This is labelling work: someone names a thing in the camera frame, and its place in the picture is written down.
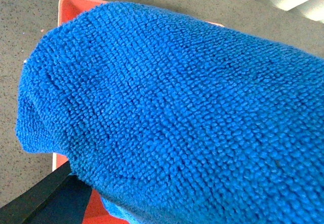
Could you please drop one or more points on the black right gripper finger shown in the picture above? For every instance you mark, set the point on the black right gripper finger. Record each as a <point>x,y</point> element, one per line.
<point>59,198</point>

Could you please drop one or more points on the blue microfiber towel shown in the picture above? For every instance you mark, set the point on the blue microfiber towel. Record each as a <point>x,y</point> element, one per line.
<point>175,120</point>

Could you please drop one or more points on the pink plastic box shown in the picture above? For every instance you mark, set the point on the pink plastic box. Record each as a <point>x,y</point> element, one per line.
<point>68,10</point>

